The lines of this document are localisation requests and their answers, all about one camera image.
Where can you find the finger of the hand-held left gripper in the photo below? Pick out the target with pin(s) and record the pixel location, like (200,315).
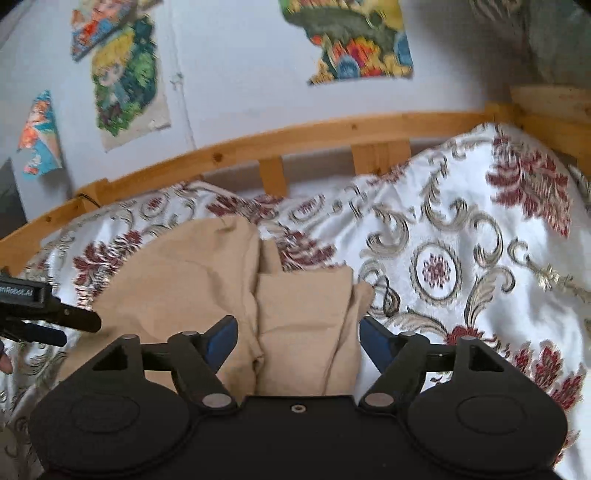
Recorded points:
(37,333)
(76,317)

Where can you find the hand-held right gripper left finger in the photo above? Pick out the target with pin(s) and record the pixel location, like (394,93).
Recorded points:
(221,337)

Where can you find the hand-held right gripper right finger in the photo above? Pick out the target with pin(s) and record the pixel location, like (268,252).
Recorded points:
(374,344)

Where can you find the beige cloth garment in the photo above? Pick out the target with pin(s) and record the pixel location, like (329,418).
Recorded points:
(184,286)

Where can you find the person's left hand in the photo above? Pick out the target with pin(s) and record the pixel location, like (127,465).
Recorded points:
(4,362)

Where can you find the dark grey object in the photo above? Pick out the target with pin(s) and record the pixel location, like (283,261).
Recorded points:
(9,194)

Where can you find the white floral patterned bedspread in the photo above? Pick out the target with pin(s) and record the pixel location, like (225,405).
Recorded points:
(461,221)

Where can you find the grey patterned cloth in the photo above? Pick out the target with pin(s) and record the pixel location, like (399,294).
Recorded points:
(549,37)

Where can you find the orange blue torn wall poster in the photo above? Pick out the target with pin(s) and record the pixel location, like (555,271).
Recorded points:
(41,134)

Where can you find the wooden bed frame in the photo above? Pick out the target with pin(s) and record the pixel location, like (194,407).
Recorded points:
(323,131)

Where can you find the blond figure wall poster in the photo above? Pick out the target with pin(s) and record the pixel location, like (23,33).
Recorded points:
(124,83)

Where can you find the white wall conduit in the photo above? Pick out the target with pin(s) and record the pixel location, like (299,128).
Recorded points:
(178,81)

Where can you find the colourful torn wall poster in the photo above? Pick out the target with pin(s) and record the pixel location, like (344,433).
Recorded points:
(101,23)

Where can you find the colourful dark green wall poster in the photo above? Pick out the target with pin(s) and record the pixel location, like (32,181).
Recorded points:
(351,32)

